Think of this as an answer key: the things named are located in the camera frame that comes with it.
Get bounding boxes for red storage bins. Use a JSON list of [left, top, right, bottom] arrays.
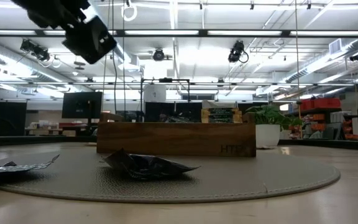
[[299, 97, 342, 111]]

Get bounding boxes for hanging black cable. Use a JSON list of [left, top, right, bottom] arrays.
[[111, 0, 118, 113], [294, 0, 300, 103]]

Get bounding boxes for black ceiling camera with cable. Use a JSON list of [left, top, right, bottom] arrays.
[[227, 40, 250, 64]]

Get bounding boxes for black ceiling spotlight cluster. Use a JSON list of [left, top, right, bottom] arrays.
[[19, 39, 51, 62]]

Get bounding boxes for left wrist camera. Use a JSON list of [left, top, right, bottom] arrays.
[[62, 14, 117, 65]]

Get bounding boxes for potted green plant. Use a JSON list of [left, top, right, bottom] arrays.
[[246, 104, 304, 149]]

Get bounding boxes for shelf with orange bins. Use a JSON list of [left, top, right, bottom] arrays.
[[287, 107, 358, 141]]

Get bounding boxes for black background monitor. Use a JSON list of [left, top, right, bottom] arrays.
[[62, 91, 103, 119]]

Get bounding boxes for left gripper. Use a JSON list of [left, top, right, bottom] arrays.
[[11, 0, 91, 29]]

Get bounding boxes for black stand frame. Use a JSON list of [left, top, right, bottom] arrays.
[[140, 77, 191, 123]]

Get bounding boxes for round grey placemat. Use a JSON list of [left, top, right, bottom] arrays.
[[0, 146, 341, 205]]

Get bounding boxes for black overhead frame beam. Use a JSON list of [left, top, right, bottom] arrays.
[[0, 29, 358, 39]]

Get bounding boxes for wooden tea organizer box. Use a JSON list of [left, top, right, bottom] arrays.
[[96, 111, 257, 157]]

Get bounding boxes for black partition panel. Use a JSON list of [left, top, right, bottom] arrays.
[[144, 101, 203, 123]]

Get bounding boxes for round black ceiling device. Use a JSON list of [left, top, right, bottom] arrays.
[[152, 48, 167, 62]]

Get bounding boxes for white box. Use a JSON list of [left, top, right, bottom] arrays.
[[144, 84, 167, 103]]

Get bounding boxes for white hanging ring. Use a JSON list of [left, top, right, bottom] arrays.
[[121, 3, 138, 22]]

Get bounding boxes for cluttered background table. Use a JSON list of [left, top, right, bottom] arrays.
[[25, 120, 90, 137]]

